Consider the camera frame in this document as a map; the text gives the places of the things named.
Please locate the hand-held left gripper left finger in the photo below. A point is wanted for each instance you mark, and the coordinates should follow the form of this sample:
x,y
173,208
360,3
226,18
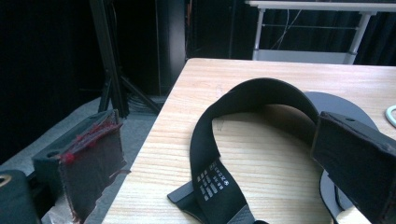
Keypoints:
x,y
90,161

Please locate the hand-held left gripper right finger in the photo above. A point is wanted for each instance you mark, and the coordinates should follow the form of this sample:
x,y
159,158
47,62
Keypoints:
x,y
358,155

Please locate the grey round pad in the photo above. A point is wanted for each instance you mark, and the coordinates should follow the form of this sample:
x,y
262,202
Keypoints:
x,y
336,104

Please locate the black tripod stand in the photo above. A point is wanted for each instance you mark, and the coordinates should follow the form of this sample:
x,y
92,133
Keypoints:
x,y
107,62

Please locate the black curtain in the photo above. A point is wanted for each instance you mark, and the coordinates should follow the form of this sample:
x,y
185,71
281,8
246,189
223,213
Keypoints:
x,y
37,62

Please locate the white metal table frame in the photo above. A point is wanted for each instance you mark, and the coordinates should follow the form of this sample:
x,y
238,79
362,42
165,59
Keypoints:
x,y
299,56

